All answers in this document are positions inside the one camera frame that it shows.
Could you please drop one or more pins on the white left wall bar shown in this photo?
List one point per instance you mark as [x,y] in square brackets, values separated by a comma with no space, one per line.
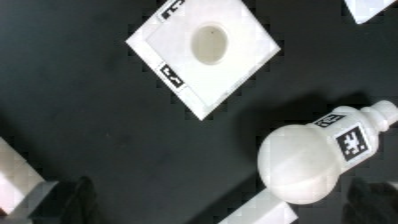
[365,8]

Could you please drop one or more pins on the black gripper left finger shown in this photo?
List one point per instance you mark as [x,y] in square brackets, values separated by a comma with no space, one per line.
[72,204]

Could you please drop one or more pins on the white wall bar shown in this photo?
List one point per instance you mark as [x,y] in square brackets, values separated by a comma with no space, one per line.
[265,210]
[24,187]
[365,8]

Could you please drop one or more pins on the white lamp base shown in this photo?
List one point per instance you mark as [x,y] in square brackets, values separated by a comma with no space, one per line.
[205,47]

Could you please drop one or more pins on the white right wall bar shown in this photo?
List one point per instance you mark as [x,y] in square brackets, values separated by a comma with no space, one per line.
[265,210]

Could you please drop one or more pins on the white lamp bulb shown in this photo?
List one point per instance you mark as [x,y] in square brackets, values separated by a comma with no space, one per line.
[310,152]

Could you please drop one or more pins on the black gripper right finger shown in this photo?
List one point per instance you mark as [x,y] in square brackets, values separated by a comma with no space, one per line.
[372,203]

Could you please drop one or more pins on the white front wall bar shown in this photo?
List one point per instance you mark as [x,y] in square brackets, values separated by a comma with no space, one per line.
[24,187]

